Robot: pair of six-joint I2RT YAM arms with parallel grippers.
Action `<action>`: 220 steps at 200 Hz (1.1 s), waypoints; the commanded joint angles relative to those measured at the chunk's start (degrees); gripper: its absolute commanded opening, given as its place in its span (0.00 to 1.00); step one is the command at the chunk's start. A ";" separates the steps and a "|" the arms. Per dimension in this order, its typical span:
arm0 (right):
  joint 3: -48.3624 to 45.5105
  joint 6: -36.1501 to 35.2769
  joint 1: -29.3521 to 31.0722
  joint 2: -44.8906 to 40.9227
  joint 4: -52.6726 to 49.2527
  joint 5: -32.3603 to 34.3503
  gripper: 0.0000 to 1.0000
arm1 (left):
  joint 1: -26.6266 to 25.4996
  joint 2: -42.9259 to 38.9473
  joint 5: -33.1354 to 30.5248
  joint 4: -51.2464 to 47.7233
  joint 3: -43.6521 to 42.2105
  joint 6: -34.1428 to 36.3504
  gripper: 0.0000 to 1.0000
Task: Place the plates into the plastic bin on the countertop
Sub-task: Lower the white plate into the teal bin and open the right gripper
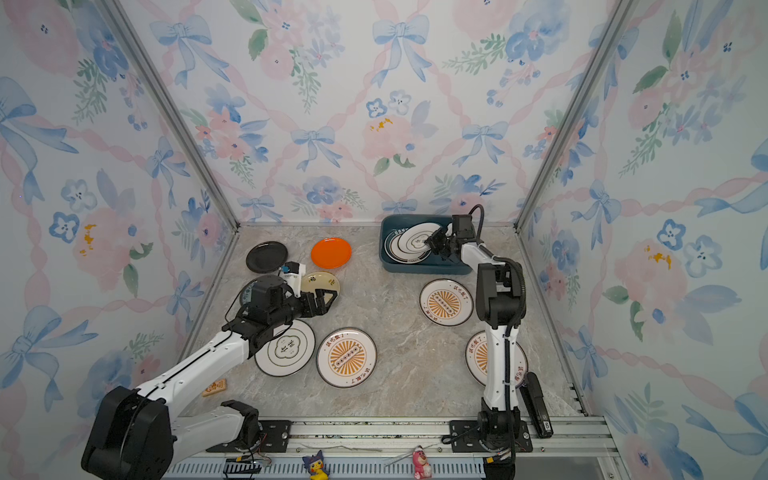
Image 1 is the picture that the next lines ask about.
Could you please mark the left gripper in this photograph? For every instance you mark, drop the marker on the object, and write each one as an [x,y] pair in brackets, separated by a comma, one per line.
[312,311]

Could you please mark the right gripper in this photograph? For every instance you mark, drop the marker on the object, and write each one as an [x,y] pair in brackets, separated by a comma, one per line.
[431,242]

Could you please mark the cream yellow small plate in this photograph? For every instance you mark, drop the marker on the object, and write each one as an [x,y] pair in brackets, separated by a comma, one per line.
[320,280]

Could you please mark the white plate clover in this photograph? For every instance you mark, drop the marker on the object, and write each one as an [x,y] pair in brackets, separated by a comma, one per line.
[410,244]
[289,353]

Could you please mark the orange round plate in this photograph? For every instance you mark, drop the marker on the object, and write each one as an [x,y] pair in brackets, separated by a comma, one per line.
[331,253]

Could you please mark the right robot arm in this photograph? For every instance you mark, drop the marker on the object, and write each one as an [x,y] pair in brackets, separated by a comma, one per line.
[500,303]

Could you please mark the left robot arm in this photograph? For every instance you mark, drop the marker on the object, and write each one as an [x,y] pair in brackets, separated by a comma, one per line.
[140,433]

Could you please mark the teal plastic bin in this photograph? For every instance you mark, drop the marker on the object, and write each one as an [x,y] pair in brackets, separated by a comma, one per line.
[425,263]

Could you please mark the orange sunburst plate back right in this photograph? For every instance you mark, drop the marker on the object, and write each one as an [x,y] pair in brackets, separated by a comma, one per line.
[446,302]

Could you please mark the orange sunburst plate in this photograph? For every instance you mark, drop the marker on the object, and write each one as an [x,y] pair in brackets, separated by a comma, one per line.
[476,357]
[446,302]
[346,358]

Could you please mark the black round plate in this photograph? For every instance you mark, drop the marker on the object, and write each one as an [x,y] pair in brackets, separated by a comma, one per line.
[266,257]

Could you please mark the orange sunburst plate centre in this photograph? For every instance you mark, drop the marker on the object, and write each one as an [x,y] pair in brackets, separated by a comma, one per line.
[346,358]

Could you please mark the teal patterned small plate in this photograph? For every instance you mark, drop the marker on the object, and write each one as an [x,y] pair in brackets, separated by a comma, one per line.
[246,293]

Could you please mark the orange sunburst plate front right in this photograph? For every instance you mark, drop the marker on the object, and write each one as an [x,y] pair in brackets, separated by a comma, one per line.
[476,357]

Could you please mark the small wooden block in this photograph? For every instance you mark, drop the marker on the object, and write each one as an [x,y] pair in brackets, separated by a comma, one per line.
[216,387]

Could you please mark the purple yellow toy figure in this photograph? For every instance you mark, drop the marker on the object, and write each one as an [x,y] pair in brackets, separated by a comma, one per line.
[315,466]

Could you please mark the pink toy figure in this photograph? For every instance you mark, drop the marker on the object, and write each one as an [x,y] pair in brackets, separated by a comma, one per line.
[422,469]

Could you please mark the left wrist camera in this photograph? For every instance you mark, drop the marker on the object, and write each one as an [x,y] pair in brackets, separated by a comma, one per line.
[292,273]

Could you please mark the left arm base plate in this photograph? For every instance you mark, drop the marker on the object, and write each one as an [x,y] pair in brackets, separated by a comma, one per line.
[274,436]

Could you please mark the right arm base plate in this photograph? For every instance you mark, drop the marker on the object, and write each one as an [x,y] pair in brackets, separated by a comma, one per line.
[465,436]

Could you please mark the aluminium front rail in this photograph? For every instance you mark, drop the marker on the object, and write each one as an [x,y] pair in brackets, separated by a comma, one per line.
[381,448]

